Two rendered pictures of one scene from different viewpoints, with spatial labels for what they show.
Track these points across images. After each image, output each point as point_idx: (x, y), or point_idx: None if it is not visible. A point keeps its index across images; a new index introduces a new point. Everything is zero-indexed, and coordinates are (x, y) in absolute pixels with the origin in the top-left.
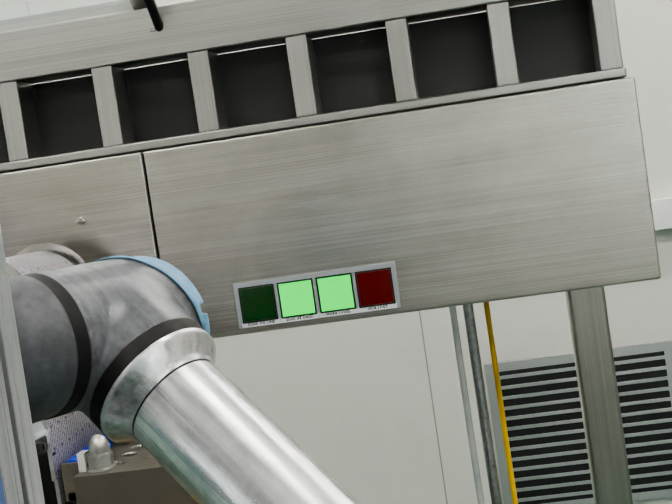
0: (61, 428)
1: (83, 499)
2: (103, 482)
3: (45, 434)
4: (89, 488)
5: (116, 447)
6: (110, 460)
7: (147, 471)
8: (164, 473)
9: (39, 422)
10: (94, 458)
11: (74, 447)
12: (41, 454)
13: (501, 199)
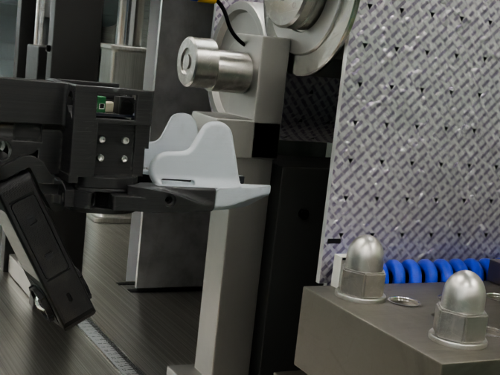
0: (382, 210)
1: (304, 329)
2: (329, 317)
3: (222, 187)
4: (313, 316)
5: (484, 283)
6: (364, 288)
7: (378, 335)
8: (396, 354)
9: (225, 165)
10: (342, 271)
11: (414, 252)
12: (156, 210)
13: None
